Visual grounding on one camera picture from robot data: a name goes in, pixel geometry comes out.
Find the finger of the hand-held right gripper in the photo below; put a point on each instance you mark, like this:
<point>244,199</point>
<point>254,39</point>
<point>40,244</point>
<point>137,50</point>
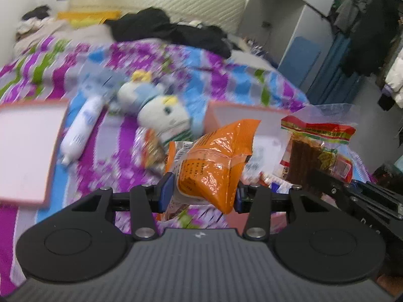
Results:
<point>327,184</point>

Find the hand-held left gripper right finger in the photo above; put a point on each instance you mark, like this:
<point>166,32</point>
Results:
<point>240,198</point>

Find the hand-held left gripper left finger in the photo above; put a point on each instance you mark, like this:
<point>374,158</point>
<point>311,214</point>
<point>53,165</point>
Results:
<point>166,192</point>

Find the blue snack packet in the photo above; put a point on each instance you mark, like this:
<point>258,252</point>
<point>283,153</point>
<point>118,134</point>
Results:
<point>278,186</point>

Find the clear packet of brown sticks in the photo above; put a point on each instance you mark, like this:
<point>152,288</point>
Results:
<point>311,144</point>

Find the clear packet with white label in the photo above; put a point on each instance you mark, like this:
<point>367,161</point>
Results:
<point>259,160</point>

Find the orange snack packet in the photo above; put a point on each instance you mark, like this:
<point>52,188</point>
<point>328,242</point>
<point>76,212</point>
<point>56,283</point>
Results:
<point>214,163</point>

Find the pink cardboard box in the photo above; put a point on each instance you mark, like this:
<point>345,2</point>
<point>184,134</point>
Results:
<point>233,113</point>

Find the green label peanut packet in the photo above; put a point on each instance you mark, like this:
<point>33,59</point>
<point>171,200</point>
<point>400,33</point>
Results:
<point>151,151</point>

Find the white blue plush toy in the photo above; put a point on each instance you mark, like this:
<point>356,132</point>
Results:
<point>157,107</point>

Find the white bottle with blue print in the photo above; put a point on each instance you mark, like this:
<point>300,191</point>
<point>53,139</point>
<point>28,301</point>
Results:
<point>82,129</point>

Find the blue curtain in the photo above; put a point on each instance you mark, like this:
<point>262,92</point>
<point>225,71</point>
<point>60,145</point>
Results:
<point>337,72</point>

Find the white puffy jacket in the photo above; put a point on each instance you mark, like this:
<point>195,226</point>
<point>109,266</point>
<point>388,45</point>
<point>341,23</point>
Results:
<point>396,81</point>

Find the light blue printed cloth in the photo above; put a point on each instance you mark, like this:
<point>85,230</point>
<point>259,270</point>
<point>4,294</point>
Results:
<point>100,83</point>

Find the pink box lid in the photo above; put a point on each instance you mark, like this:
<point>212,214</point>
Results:
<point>28,151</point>

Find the group of small bottles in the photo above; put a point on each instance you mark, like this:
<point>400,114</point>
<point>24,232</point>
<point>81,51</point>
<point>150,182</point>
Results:
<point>256,47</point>

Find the hanging dark clothes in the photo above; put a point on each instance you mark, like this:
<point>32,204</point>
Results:
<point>368,34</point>

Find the black clothing on bed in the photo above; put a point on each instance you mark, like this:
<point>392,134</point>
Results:
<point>170,30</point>

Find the white wardrobe unit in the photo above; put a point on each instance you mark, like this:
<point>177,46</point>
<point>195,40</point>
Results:
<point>283,9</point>

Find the cream quilted headboard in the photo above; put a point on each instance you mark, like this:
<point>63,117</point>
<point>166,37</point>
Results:
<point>163,3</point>

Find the yellow pillow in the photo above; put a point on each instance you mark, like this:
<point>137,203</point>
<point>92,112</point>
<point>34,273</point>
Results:
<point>88,17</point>

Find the pile of dark and white clothes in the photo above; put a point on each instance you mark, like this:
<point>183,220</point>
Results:
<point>36,19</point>

